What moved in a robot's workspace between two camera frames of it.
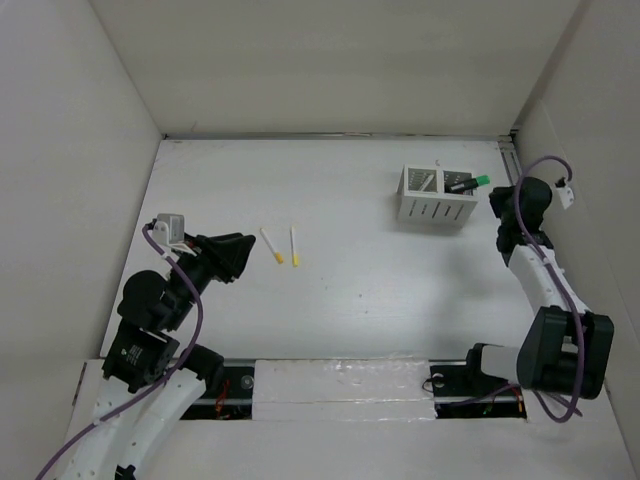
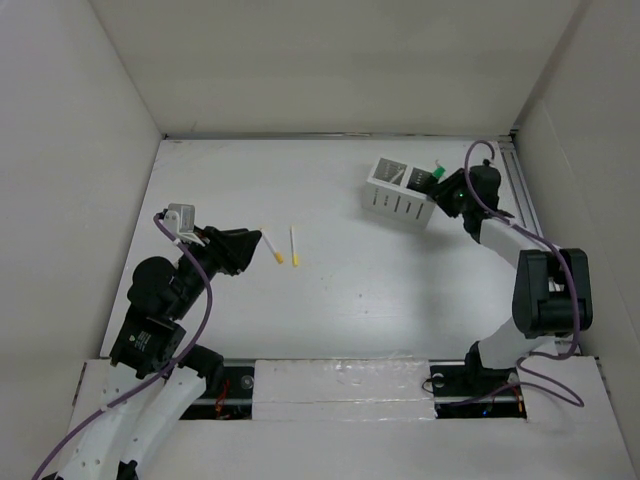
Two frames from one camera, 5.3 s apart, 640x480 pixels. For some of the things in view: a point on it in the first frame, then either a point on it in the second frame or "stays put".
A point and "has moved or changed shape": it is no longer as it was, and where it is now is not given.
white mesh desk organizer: (436, 196) has moved or changed shape
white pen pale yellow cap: (422, 188) → (392, 180)
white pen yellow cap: (294, 254) stays put
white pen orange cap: (272, 248) stays put
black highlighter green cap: (471, 184) has moved or changed shape
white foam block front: (388, 388) stays put
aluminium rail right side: (509, 147) stays put
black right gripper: (498, 195) → (443, 194)
